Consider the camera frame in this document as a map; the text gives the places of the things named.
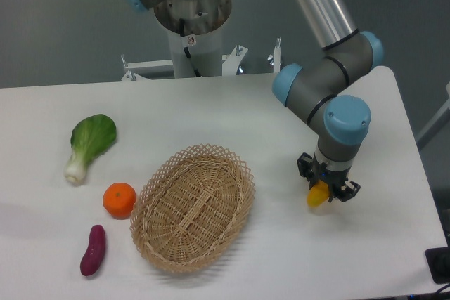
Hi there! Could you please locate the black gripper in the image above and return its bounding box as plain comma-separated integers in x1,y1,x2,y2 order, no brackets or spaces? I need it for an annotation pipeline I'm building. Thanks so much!
297,152,361,202

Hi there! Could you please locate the yellow orange mango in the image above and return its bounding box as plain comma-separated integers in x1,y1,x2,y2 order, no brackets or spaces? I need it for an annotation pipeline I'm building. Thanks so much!
307,181,330,207

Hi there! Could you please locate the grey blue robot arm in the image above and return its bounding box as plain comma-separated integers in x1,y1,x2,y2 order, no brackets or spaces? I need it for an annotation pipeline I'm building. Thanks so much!
127,0,384,202

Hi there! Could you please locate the black device at table edge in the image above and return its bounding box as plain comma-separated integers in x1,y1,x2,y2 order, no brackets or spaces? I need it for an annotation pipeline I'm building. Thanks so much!
425,247,449,284

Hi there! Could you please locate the woven wicker basket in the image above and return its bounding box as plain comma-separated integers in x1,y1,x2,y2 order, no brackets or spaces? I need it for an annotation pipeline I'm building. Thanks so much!
130,144,255,273

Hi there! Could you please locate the orange tangerine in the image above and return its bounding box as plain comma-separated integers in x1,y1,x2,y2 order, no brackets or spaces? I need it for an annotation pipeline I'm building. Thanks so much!
103,182,136,219

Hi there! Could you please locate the green bok choy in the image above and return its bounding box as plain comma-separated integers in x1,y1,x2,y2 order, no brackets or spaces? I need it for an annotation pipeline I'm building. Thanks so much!
64,114,117,185

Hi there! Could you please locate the purple sweet potato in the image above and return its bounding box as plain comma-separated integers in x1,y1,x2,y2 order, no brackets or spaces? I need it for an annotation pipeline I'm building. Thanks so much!
80,225,106,277

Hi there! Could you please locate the white bracket with bolt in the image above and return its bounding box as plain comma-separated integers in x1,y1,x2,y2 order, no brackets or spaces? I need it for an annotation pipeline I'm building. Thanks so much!
267,37,283,73

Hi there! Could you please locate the white metal mounting frame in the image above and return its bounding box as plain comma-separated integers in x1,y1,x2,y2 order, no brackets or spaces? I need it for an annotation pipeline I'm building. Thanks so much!
120,45,248,81

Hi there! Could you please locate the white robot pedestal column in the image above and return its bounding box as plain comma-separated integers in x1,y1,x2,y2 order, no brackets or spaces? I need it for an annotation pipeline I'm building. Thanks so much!
167,29,223,78

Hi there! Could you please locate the black cable on pedestal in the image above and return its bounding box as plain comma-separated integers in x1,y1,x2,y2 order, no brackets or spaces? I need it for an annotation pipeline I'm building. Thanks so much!
179,18,203,78

